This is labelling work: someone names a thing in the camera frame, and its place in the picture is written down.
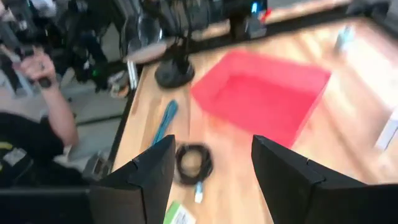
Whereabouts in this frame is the black cable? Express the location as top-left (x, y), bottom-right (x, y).
top-left (175, 142), bottom-right (215, 203)

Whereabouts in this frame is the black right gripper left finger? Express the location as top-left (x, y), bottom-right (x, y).
top-left (0, 134), bottom-right (177, 224)

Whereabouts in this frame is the white box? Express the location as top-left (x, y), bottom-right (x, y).
top-left (374, 108), bottom-right (398, 150)

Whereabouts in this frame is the pink plastic bin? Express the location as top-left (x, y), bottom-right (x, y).
top-left (190, 49), bottom-right (332, 149)

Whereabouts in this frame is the person's hand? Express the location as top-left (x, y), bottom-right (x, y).
top-left (20, 49), bottom-right (58, 85)

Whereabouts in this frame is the teal cable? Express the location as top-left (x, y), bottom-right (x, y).
top-left (151, 99), bottom-right (179, 146)

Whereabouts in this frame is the person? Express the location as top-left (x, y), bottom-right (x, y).
top-left (0, 110), bottom-right (91, 187)

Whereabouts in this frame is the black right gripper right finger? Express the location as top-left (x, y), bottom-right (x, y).
top-left (251, 134), bottom-right (398, 224)

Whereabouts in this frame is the green grey acer box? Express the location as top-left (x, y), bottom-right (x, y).
top-left (163, 201), bottom-right (197, 224)

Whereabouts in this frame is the person's forearm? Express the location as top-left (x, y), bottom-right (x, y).
top-left (40, 82), bottom-right (79, 147)

